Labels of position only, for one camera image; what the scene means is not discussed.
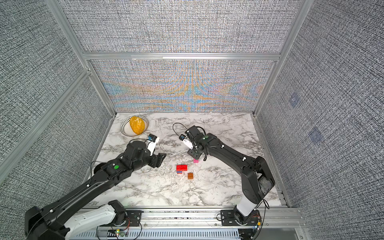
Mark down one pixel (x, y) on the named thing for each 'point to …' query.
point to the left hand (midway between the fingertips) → (162, 151)
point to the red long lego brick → (181, 168)
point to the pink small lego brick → (195, 161)
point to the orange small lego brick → (190, 176)
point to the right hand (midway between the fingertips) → (195, 145)
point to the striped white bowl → (126, 129)
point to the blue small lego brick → (179, 172)
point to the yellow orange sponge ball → (137, 124)
